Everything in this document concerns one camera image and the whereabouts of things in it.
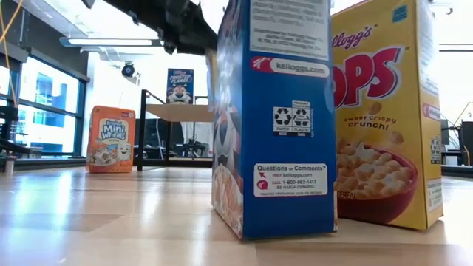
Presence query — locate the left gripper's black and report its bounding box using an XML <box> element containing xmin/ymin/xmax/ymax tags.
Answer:
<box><xmin>158</xmin><ymin>0</ymin><xmax>219</xmax><ymax>56</ymax></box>

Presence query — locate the blue Frosted Flakes cereal box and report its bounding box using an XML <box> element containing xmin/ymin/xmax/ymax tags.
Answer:
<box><xmin>211</xmin><ymin>0</ymin><xmax>338</xmax><ymax>240</ymax></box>
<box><xmin>166</xmin><ymin>67</ymin><xmax>195</xmax><ymax>105</ymax></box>

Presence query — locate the orange Mini Wheats cereal box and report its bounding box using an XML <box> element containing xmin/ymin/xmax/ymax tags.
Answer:
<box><xmin>86</xmin><ymin>105</ymin><xmax>137</xmax><ymax>174</ymax></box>

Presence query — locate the yellow Corn Pops cereal box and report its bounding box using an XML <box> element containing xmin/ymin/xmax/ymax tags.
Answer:
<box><xmin>330</xmin><ymin>0</ymin><xmax>444</xmax><ymax>231</ymax></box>

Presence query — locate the wooden shelf with black legs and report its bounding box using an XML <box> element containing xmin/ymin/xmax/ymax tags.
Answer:
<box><xmin>137</xmin><ymin>88</ymin><xmax>215</xmax><ymax>172</ymax></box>

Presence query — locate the long ceiling light fixture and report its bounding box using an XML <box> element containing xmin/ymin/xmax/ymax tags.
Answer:
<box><xmin>438</xmin><ymin>43</ymin><xmax>473</xmax><ymax>52</ymax></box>
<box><xmin>59</xmin><ymin>36</ymin><xmax>163</xmax><ymax>48</ymax></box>

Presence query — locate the round black ceiling camera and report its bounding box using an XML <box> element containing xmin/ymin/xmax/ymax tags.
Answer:
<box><xmin>120</xmin><ymin>61</ymin><xmax>136</xmax><ymax>78</ymax></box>

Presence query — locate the window with dark frame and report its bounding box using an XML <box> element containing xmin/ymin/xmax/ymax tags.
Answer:
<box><xmin>0</xmin><ymin>55</ymin><xmax>88</xmax><ymax>158</ymax></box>

